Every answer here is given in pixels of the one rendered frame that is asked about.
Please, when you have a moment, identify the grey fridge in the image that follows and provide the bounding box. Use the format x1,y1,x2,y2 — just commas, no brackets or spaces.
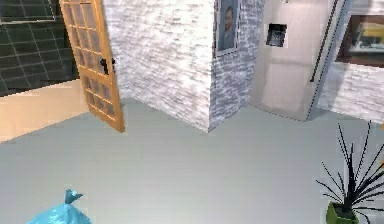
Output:
249,0,352,122

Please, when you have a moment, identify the dark wood framed window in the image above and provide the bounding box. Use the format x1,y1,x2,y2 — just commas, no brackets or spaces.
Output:
335,14,384,69

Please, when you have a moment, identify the wooden glazed room door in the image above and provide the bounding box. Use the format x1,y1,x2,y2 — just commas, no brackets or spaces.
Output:
58,0,126,134

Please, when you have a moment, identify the black fridge handle bar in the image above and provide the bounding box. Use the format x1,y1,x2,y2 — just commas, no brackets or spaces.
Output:
309,0,340,83

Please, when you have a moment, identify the dark spiky house plant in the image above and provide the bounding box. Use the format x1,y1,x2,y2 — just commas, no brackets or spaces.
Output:
315,121,384,223

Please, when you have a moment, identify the green plant pot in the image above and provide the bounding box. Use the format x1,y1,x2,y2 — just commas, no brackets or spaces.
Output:
325,201,360,224

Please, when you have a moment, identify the black door handle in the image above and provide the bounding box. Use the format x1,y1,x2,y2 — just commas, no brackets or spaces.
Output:
99,57,117,76

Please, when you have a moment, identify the blue tied garbage bag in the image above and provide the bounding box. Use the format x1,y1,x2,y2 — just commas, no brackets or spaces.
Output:
26,188,93,224

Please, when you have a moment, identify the framed portrait picture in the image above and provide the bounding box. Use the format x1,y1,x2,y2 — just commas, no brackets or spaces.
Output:
214,0,240,57

